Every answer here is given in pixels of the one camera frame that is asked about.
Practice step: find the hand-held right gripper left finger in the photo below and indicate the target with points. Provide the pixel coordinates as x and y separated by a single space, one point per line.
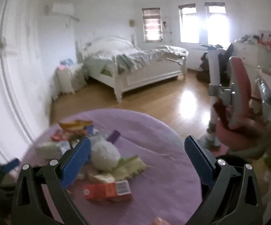
75 161

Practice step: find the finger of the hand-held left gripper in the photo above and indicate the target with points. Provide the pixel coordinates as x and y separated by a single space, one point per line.
8 165

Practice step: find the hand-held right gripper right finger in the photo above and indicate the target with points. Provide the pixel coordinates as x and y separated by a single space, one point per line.
199 161

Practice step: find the black round waste bin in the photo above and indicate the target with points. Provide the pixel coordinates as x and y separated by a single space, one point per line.
230 160

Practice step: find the orange snack packet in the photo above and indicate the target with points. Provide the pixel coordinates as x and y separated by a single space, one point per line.
75 124

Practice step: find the person's right hand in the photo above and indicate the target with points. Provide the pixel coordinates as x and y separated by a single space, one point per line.
160 221

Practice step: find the white tissue packet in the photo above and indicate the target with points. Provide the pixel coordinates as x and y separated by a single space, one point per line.
48 149

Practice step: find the beige crumpled wrapper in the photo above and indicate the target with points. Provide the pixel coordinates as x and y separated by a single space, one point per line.
100 178

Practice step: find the red snack wrapper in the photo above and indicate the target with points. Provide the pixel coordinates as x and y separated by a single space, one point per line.
58 136

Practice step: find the white fluffy ball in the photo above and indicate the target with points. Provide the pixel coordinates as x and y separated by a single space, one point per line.
105 153

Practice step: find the purple tablecloth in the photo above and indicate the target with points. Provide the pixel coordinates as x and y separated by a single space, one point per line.
158 164

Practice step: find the red drink carton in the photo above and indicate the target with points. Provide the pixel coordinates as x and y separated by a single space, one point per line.
109 190

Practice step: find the small purple wrapper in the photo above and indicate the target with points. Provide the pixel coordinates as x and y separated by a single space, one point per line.
113 136

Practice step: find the yellow green wrapper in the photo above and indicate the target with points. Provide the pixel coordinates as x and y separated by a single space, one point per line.
132 166

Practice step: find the pink desk chair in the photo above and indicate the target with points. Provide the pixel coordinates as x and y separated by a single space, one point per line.
239 91

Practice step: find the white nightstand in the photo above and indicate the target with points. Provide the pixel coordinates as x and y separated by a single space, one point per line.
69 78

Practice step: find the white wardrobe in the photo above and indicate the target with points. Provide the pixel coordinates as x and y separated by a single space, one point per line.
11 75

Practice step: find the white floor stand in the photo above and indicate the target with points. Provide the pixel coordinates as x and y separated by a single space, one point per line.
214 68

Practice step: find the black office chair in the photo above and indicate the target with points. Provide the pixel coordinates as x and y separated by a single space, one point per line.
225 63

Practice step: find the white bed with ruffled bedding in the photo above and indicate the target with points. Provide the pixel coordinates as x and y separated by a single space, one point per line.
135 63

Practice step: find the white dresser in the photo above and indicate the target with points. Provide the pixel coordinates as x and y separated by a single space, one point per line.
252 55

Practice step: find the bright window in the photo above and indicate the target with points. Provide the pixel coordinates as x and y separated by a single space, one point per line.
216 22
188 23

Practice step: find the window with striped blind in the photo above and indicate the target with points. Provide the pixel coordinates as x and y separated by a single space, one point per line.
151 24

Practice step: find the wall poster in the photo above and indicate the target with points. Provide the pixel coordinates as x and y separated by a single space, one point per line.
267 41

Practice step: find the small wall picture frame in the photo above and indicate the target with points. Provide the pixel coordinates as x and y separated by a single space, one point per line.
132 23

